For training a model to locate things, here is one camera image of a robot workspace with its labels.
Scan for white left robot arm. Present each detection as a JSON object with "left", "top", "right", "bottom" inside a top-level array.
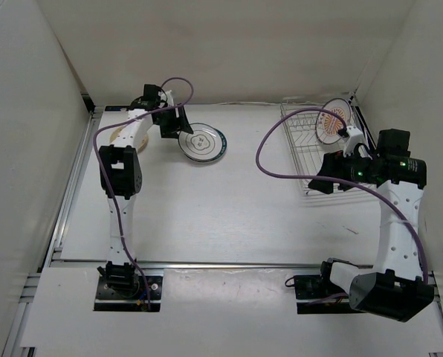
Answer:
[{"left": 93, "top": 84, "right": 193, "bottom": 298}]

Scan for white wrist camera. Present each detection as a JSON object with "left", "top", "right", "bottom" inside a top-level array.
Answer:
[
  {"left": 158, "top": 89, "right": 175, "bottom": 108},
  {"left": 337, "top": 126, "right": 364, "bottom": 157}
]

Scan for white front cover board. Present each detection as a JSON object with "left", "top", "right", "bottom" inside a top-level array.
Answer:
[{"left": 21, "top": 268, "right": 443, "bottom": 356}]

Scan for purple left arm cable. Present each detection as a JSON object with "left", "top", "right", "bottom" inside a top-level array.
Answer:
[{"left": 94, "top": 77, "right": 195, "bottom": 312}]

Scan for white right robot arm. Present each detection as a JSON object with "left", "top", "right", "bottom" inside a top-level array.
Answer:
[{"left": 308, "top": 126, "right": 434, "bottom": 322}]

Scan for cream plate with calligraphy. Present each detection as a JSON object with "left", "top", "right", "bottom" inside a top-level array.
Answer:
[{"left": 109, "top": 126, "right": 149, "bottom": 153}]

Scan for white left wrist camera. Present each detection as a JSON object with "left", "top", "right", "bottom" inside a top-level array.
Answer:
[{"left": 158, "top": 89, "right": 175, "bottom": 108}]

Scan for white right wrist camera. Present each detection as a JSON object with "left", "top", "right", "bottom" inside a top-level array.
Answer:
[{"left": 337, "top": 126, "right": 364, "bottom": 157}]

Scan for white plate flower outline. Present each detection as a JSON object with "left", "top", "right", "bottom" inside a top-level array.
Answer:
[{"left": 178, "top": 123, "right": 223, "bottom": 162}]

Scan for white plate green rim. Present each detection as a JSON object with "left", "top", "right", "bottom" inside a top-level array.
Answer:
[{"left": 185, "top": 129, "right": 227, "bottom": 163}]

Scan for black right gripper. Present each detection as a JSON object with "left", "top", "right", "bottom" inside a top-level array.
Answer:
[{"left": 308, "top": 146, "right": 376, "bottom": 194}]

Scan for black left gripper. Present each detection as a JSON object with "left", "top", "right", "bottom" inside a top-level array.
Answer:
[{"left": 155, "top": 103, "right": 194, "bottom": 140}]

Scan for wire dish rack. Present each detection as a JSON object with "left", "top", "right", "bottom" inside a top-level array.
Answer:
[{"left": 279, "top": 97, "right": 378, "bottom": 197}]

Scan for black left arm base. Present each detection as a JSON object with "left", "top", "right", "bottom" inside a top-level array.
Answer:
[{"left": 93, "top": 275, "right": 164, "bottom": 312}]

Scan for white plate orange pattern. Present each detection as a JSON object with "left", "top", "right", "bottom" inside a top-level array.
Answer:
[{"left": 315, "top": 98, "right": 352, "bottom": 145}]

